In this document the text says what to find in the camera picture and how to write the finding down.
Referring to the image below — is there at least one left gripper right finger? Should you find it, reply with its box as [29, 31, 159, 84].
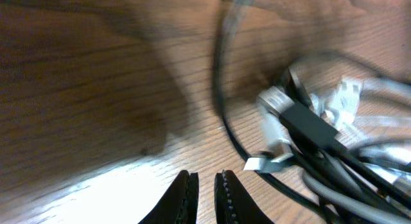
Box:
[214, 170, 274, 224]

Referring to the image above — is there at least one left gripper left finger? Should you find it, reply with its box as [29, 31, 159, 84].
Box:
[139, 170, 199, 224]

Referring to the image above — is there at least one black USB cable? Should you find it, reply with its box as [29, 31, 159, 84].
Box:
[210, 0, 411, 224]

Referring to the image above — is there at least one white USB cable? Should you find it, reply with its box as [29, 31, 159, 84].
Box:
[242, 74, 411, 186]

